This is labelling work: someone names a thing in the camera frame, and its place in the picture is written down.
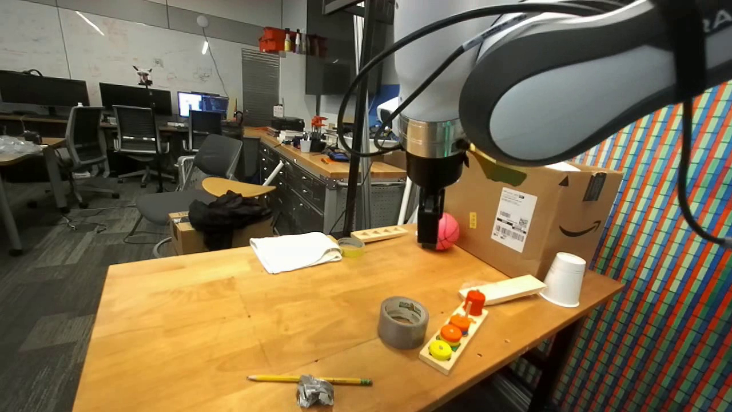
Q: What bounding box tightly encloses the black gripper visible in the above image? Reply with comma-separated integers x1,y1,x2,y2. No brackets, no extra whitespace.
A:
405,151,469,250

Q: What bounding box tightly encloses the pink rubber ball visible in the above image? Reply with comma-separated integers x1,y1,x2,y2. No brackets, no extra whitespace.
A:
434,211,463,253

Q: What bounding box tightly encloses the wooden strip with holes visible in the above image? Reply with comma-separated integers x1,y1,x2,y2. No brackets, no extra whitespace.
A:
350,224,413,248

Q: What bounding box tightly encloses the red toy cylinder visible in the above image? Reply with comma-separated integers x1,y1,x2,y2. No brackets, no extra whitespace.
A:
463,288,487,319

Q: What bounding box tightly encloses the black vertical pole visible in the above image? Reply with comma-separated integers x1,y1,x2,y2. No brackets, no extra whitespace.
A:
341,0,384,238

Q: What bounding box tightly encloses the long white flat block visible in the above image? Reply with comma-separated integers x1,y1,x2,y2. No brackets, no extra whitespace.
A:
457,272,549,308

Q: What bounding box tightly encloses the cardboard shipping box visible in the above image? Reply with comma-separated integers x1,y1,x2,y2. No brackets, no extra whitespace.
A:
443,147,625,282

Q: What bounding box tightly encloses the wooden stacking toy board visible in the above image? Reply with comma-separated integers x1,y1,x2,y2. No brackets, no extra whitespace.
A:
419,303,490,376

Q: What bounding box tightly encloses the wooden workbench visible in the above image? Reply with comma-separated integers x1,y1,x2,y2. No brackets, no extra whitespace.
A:
242,123,409,235

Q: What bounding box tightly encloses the folded white towel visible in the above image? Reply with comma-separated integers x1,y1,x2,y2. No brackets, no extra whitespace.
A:
248,229,345,275

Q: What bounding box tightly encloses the large white paper cup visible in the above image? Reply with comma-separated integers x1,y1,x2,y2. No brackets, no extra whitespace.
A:
540,250,589,308

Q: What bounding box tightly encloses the crumpled silver foil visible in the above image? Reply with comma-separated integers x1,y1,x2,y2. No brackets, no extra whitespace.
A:
296,372,337,410

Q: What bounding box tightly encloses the round wooden stool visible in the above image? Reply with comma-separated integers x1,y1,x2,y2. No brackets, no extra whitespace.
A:
200,177,280,202

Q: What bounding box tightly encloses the black bag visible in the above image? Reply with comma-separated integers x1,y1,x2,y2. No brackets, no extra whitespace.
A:
188,189,274,252

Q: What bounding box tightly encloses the yellow pencil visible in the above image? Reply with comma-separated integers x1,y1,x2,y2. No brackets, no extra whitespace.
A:
244,372,375,390

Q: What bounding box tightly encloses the grey office chair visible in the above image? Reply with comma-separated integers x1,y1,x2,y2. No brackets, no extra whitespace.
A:
136,133,244,227

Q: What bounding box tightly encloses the small cardboard floor box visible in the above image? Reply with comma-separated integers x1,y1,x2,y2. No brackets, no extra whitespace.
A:
168,211,276,257

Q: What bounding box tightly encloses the multicoloured woven cloth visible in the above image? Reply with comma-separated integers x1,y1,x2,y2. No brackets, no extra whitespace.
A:
552,77,732,412

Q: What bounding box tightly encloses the lit blue computer screen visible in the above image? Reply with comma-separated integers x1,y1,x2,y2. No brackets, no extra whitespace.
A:
176,89,232,118

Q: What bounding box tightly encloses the black mesh office chair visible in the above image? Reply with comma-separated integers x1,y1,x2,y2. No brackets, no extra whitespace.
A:
61,103,121,208
113,103,179,192

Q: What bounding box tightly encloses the black computer monitor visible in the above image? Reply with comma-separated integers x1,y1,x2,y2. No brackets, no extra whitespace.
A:
99,79,176,117

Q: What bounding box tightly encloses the wooden office desk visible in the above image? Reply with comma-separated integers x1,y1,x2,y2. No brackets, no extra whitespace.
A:
0,135,72,258

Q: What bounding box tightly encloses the wide black monitor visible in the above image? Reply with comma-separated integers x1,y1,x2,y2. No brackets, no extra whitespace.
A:
0,69,92,118

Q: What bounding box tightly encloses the yellow wrist camera mount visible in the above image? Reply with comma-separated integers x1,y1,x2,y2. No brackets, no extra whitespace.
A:
472,147,530,188

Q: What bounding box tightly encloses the grey duct tape roll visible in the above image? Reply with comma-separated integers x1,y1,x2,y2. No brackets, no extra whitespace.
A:
375,296,432,353

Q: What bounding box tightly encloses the yellow toy ring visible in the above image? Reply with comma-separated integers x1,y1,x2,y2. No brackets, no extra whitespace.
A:
425,336,455,364

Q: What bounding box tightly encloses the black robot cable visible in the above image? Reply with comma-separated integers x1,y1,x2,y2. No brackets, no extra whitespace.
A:
334,0,732,250

